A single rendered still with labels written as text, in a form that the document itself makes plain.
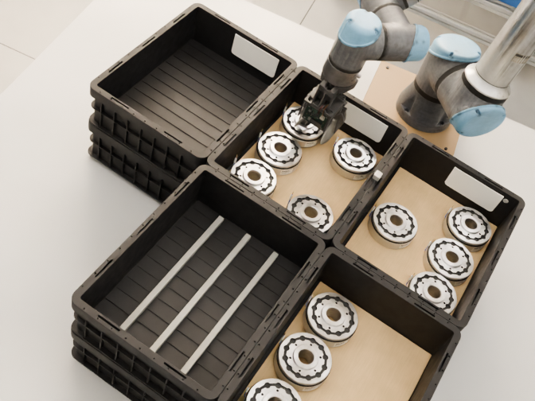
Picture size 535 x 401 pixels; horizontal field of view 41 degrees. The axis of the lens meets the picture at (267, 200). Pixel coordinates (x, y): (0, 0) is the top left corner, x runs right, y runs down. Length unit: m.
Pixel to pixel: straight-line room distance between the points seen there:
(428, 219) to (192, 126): 0.57
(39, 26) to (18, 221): 1.58
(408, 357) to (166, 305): 0.48
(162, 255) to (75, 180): 0.35
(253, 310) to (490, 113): 0.70
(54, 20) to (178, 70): 1.42
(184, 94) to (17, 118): 0.40
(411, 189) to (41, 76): 0.95
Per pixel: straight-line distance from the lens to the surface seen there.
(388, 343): 1.44
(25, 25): 3.08
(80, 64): 1.92
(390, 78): 1.98
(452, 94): 1.71
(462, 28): 3.49
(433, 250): 1.56
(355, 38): 1.41
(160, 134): 1.47
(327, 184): 1.61
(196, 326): 1.35
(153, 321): 1.35
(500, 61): 1.63
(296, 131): 1.64
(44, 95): 1.84
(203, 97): 1.70
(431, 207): 1.67
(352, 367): 1.39
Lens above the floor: 2.03
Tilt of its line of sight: 51 degrees down
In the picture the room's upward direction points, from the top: 21 degrees clockwise
